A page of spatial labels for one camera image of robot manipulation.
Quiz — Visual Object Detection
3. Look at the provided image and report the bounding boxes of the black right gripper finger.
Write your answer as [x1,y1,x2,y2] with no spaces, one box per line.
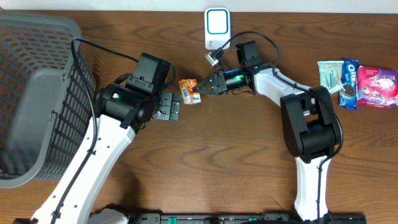
[193,83,218,95]
[196,73,218,89]

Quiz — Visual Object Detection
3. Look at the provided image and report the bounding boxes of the orange small snack box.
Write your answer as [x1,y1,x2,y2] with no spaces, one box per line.
[178,79,201,105]

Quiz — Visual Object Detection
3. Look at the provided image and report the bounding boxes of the mint green snack pack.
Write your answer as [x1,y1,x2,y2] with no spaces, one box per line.
[317,60,343,94]

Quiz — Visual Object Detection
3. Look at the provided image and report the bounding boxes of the blue Oreo cookie pack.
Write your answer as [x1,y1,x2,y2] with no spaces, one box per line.
[339,58,359,110]

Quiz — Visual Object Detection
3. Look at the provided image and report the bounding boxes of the purple pink Carefree pack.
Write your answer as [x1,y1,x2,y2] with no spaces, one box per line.
[357,65,397,108]

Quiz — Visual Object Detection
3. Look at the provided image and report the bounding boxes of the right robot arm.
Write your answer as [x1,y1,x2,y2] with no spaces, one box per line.
[193,40,343,223]

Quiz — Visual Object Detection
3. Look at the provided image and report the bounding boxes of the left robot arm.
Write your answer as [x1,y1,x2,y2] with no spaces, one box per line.
[14,53,175,224]

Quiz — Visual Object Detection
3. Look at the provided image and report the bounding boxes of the grey plastic shopping basket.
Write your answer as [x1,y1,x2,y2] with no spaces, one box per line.
[1,11,96,189]

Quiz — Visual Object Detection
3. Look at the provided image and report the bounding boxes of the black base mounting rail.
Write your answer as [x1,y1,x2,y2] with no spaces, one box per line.
[90,212,368,224]

